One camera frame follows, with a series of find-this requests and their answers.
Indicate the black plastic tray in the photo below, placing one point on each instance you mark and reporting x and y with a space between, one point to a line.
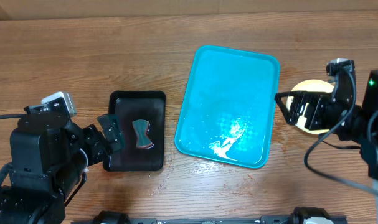
130 106

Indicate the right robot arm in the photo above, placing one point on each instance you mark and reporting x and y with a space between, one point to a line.
360 125

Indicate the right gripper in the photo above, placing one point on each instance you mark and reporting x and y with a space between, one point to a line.
300 97

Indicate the yellow-green plate top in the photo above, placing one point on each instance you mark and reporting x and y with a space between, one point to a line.
311 86

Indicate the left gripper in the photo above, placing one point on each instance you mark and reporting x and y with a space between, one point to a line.
101 150

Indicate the teal plastic tray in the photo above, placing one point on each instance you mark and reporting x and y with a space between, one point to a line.
228 108

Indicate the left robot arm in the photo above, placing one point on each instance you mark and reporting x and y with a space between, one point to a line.
50 158

